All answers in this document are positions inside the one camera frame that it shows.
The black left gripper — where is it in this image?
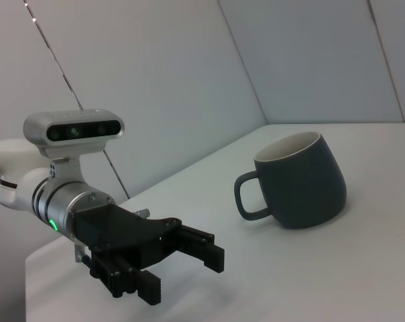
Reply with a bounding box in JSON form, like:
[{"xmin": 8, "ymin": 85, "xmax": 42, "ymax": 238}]
[{"xmin": 70, "ymin": 204, "xmax": 226, "ymax": 307}]

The dark grey ceramic cup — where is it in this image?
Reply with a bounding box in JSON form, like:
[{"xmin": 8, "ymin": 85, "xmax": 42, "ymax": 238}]
[{"xmin": 234, "ymin": 131, "xmax": 347, "ymax": 230}]

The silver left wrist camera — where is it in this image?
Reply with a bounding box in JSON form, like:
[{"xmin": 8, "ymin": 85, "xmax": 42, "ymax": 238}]
[{"xmin": 23, "ymin": 107, "xmax": 125, "ymax": 187}]

